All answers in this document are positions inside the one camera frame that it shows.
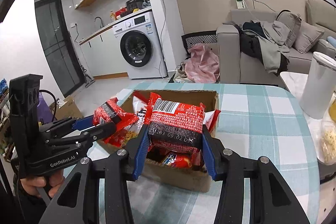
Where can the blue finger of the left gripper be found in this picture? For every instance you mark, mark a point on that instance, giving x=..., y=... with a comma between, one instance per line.
x=83, y=123

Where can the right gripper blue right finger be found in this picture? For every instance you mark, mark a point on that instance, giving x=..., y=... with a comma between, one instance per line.
x=272, y=200

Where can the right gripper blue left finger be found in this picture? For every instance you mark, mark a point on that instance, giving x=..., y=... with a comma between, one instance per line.
x=77, y=199

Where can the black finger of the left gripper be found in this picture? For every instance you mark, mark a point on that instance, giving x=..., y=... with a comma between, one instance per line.
x=92, y=133

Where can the large red noodle packet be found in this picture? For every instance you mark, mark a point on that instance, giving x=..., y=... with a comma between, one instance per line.
x=173, y=125

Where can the red triangular crisp bag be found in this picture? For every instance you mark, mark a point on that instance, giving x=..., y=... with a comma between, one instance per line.
x=182, y=160

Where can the small red snack packet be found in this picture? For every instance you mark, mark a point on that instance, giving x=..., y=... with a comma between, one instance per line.
x=111, y=112

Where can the white red noodle snack bag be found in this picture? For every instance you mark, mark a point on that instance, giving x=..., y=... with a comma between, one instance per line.
x=139, y=103

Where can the small noodle snack bag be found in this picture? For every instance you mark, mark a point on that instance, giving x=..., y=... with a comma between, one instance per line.
x=211, y=120

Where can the person's left hand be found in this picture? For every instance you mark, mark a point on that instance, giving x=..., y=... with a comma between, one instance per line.
x=32, y=183

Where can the small cardboard box on floor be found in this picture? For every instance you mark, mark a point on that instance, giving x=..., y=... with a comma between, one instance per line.
x=66, y=108

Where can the shoe rack with shoes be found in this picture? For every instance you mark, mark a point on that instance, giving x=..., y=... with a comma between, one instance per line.
x=6, y=136

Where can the purple bag on floor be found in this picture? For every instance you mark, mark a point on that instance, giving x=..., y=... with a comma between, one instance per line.
x=43, y=110

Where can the clear bag of food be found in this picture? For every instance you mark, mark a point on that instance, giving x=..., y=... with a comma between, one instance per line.
x=325, y=137

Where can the black glass door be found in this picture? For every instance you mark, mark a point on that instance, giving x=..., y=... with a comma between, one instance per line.
x=57, y=46

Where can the teal checked tablecloth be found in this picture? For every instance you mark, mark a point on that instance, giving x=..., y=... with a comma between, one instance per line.
x=255, y=121

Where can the SF Express cardboard box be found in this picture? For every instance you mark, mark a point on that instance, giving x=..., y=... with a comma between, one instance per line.
x=190, y=179

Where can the kitchen faucet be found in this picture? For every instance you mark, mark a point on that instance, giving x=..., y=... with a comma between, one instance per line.
x=99, y=22

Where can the white front-load washing machine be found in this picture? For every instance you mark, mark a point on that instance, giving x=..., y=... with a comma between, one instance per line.
x=140, y=46

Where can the yellow plastic bag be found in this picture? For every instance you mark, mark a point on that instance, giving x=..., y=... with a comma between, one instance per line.
x=332, y=111

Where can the white cylindrical kettle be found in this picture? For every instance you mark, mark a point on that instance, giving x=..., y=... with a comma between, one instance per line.
x=319, y=87

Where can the pink cloth on chair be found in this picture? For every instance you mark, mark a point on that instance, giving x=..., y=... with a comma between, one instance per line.
x=203, y=65

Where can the black patterned chair back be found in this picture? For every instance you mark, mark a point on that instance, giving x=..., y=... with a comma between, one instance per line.
x=205, y=37

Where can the grey sofa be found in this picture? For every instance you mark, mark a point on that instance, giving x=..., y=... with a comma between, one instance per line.
x=238, y=68

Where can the pile of grey clothes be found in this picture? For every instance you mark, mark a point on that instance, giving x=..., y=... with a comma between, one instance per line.
x=266, y=42

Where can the grey sofa cushion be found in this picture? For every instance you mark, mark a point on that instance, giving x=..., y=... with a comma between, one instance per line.
x=293, y=22

